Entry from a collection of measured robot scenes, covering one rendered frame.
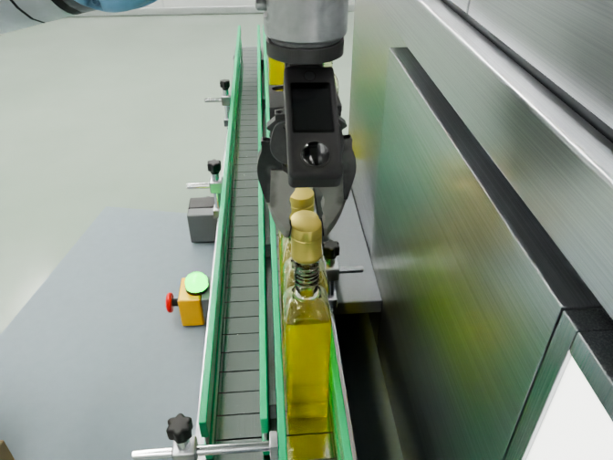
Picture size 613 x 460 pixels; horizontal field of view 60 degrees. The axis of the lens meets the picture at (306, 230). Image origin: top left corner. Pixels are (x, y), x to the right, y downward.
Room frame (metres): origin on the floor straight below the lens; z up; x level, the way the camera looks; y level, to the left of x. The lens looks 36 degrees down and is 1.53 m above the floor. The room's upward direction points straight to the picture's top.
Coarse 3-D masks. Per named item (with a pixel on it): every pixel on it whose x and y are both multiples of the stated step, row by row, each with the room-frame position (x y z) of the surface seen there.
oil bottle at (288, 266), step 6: (288, 258) 0.54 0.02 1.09; (288, 264) 0.53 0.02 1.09; (324, 264) 0.54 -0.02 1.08; (288, 270) 0.52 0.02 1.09; (324, 270) 0.52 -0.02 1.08; (288, 276) 0.51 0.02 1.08; (324, 276) 0.51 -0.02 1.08; (288, 282) 0.50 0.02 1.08; (294, 282) 0.50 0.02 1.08; (318, 282) 0.50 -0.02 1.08; (324, 282) 0.51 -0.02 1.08
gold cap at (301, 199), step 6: (294, 192) 0.59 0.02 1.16; (300, 192) 0.59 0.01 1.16; (306, 192) 0.59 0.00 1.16; (312, 192) 0.59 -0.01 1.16; (294, 198) 0.57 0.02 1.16; (300, 198) 0.57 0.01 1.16; (306, 198) 0.57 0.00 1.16; (312, 198) 0.58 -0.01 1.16; (294, 204) 0.57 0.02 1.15; (300, 204) 0.57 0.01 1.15; (306, 204) 0.57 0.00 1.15; (312, 204) 0.58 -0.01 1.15; (294, 210) 0.57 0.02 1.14; (300, 210) 0.57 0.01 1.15; (312, 210) 0.58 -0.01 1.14
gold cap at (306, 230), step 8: (304, 216) 0.48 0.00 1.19; (312, 216) 0.48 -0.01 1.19; (296, 224) 0.47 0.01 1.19; (304, 224) 0.47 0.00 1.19; (312, 224) 0.47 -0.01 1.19; (320, 224) 0.47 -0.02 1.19; (296, 232) 0.46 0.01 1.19; (304, 232) 0.45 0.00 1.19; (312, 232) 0.46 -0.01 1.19; (320, 232) 0.46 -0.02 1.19; (296, 240) 0.46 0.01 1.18; (304, 240) 0.45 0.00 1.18; (312, 240) 0.46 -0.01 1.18; (320, 240) 0.46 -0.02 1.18; (296, 248) 0.46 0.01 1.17; (304, 248) 0.45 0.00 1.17; (312, 248) 0.45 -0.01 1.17; (320, 248) 0.46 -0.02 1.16; (296, 256) 0.46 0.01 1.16; (304, 256) 0.45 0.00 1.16; (312, 256) 0.46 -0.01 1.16; (320, 256) 0.46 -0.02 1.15
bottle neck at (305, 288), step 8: (296, 264) 0.46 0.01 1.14; (304, 264) 0.48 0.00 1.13; (312, 264) 0.48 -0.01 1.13; (296, 272) 0.46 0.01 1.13; (304, 272) 0.46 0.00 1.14; (312, 272) 0.46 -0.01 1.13; (296, 280) 0.46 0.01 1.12; (304, 280) 0.46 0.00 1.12; (312, 280) 0.46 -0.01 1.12; (296, 288) 0.46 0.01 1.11; (304, 288) 0.46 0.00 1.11; (312, 288) 0.46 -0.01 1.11; (296, 296) 0.46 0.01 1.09; (304, 296) 0.46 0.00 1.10; (312, 296) 0.46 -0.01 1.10
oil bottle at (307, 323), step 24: (288, 288) 0.48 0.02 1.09; (288, 312) 0.45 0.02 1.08; (312, 312) 0.45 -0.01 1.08; (288, 336) 0.44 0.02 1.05; (312, 336) 0.44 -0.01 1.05; (288, 360) 0.44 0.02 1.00; (312, 360) 0.44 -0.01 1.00; (288, 384) 0.44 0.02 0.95; (312, 384) 0.44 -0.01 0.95; (288, 408) 0.44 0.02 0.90; (312, 408) 0.44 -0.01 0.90
